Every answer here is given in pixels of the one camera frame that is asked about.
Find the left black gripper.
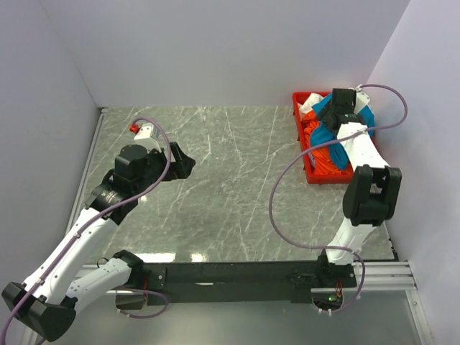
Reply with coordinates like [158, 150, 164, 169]
[133, 141, 195, 194]

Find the blue t shirt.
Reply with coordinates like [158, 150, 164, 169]
[309, 95, 375, 170]

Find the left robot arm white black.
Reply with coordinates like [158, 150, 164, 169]
[1, 142, 196, 342]

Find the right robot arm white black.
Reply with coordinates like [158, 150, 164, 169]
[315, 88, 402, 287]

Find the white t shirt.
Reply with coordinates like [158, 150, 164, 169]
[298, 93, 329, 115]

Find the orange t shirt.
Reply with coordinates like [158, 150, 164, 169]
[301, 110, 352, 175]

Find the red plastic bin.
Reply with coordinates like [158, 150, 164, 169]
[291, 91, 378, 185]

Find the black base beam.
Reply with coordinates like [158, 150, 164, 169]
[114, 260, 359, 310]

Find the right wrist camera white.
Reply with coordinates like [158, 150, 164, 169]
[354, 85, 370, 114]

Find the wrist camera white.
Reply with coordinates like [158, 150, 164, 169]
[354, 85, 370, 114]
[129, 123, 159, 142]

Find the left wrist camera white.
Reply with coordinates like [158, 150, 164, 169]
[129, 123, 159, 142]

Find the aluminium rail frame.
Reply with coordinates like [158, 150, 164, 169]
[21, 106, 432, 345]

